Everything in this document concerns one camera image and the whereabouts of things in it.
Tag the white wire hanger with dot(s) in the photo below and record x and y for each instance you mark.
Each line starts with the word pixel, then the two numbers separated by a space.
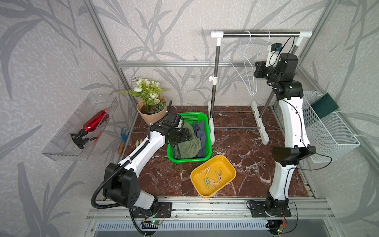
pixel 252 87
pixel 243 78

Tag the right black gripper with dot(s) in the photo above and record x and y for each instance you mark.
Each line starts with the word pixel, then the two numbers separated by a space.
pixel 261 66

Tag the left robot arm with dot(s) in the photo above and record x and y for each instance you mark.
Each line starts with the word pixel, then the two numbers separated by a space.
pixel 121 186

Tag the olive green tank top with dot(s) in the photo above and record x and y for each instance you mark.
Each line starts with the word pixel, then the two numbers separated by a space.
pixel 188 149

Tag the yellow plastic tray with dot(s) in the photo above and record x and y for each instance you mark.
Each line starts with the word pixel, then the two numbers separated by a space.
pixel 197 179

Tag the dark green cloth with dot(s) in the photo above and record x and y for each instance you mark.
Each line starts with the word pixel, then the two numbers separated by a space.
pixel 324 106

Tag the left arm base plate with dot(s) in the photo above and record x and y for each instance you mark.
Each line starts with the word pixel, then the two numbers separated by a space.
pixel 160 210

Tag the metal clothes rack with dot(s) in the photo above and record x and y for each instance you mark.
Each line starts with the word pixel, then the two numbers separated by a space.
pixel 219 35

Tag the green perforated plastic basket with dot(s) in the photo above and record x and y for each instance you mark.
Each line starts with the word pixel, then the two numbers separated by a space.
pixel 191 117

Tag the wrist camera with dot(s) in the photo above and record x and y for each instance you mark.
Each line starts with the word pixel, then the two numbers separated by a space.
pixel 273 53
pixel 173 120

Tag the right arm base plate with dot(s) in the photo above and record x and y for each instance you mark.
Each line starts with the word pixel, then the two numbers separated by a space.
pixel 265 209

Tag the navy blue tank top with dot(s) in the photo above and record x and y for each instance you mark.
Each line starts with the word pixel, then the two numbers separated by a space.
pixel 199 129

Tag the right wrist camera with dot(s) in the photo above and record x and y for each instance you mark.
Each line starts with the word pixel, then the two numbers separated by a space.
pixel 273 53

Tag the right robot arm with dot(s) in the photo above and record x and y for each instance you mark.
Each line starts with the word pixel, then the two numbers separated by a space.
pixel 279 71

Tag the white wire mesh basket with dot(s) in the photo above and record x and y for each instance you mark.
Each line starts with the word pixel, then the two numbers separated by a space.
pixel 330 135

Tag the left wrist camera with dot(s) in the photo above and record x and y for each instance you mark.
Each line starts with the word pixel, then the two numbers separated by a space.
pixel 173 120

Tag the red spray bottle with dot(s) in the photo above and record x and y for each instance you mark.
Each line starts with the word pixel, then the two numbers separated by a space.
pixel 90 126

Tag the white flower plant pot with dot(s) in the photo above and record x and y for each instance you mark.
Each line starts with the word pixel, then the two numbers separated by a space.
pixel 152 105

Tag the clear acrylic wall shelf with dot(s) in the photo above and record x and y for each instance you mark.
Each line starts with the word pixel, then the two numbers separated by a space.
pixel 61 147

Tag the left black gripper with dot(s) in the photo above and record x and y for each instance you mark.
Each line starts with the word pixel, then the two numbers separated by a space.
pixel 186 136

